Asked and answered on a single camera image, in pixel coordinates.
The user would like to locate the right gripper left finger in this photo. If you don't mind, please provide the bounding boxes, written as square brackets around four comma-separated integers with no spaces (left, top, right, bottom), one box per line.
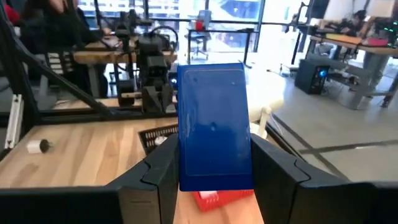
[0,133,180,224]

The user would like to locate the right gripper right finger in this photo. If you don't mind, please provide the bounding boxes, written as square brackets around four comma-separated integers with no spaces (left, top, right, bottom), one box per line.
[250,133,398,224]

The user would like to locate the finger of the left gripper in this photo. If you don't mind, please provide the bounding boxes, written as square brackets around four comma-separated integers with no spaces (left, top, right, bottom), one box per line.
[118,80,160,113]
[159,83,177,113]

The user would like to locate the blue plastic box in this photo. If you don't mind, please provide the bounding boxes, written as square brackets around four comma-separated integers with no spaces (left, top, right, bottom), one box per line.
[176,62,254,192]

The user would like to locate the black plastic basket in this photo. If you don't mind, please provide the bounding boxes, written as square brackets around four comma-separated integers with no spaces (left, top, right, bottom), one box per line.
[137,123,180,156]

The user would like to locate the wooden workbench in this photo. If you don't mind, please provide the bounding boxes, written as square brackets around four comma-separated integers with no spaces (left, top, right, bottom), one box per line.
[73,40,178,65]

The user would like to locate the white black USB charger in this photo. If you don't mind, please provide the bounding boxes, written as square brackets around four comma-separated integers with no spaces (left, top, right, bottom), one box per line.
[26,139,52,155]

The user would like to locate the red plastic basket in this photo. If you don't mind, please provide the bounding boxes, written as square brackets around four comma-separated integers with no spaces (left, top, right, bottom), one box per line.
[191,189,255,213]

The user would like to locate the white cylindrical lamp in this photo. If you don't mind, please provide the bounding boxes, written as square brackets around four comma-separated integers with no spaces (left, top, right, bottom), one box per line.
[247,98,284,139]

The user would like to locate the silver aluminium extrusion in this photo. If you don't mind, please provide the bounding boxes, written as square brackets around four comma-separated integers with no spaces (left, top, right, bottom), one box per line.
[4,93,25,150]

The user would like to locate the black computer tower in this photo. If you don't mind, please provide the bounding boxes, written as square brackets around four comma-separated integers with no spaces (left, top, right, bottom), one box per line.
[294,58,331,96]

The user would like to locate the wooden table grey legs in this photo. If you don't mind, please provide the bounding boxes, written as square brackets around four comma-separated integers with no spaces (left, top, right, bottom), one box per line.
[306,30,398,110]

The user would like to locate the black computer monitor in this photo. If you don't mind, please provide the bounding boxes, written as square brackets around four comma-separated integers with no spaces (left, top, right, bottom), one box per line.
[306,0,330,19]

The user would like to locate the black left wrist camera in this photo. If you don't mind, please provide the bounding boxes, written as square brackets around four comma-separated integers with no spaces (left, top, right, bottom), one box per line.
[145,55,170,77]

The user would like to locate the black frame desk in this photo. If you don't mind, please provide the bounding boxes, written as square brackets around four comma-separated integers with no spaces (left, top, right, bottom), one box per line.
[186,27,256,68]

